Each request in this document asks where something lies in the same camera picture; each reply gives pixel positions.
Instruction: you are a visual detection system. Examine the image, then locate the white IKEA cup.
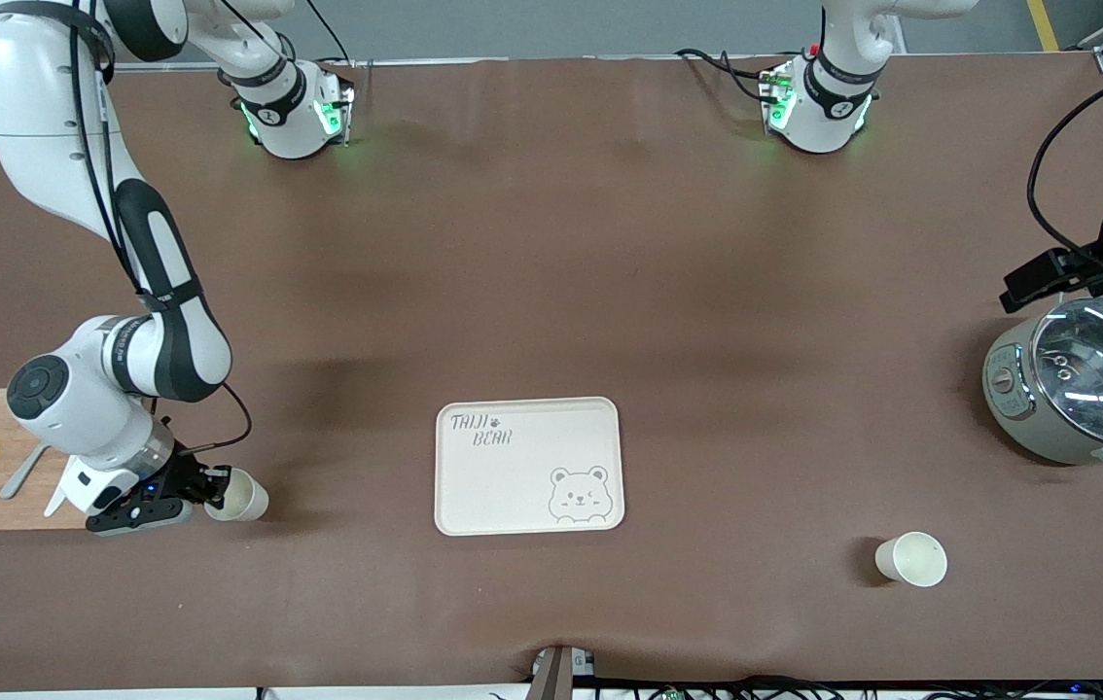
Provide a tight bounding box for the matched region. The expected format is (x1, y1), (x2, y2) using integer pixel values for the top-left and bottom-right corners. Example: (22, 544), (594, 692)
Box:
(204, 468), (270, 524)
(874, 531), (949, 589)

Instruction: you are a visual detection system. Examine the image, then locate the grey electric cooking pot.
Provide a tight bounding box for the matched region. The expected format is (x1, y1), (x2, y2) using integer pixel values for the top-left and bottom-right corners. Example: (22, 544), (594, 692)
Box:
(982, 297), (1103, 476)

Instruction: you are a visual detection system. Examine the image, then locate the grey plastic knife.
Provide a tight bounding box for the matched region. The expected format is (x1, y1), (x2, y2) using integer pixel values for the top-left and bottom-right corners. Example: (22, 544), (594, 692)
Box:
(0, 442), (53, 501)

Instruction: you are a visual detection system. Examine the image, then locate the cream bear print tray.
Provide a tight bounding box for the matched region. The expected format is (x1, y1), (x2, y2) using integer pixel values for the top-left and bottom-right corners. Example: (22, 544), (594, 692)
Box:
(434, 397), (626, 538)

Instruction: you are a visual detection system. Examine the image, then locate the grey table edge clamp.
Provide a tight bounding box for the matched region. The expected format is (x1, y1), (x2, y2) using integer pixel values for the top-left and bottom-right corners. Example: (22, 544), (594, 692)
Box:
(525, 644), (597, 700)

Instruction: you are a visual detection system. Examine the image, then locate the left base plate green light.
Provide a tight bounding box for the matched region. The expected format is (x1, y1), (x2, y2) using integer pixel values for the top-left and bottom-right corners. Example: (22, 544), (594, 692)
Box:
(759, 56), (801, 134)

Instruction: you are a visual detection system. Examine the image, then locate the base plate green light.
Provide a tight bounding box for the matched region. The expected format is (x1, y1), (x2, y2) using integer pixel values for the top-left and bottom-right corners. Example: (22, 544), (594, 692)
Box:
(759, 56), (801, 134)
(315, 62), (356, 149)

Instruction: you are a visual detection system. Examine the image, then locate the black left base cable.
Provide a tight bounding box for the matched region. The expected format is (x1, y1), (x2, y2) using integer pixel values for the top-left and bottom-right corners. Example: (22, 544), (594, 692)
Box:
(674, 48), (778, 104)

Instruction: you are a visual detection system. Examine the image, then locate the right base plate green light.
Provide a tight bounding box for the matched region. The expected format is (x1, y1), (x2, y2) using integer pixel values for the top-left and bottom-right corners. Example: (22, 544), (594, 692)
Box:
(315, 62), (356, 149)

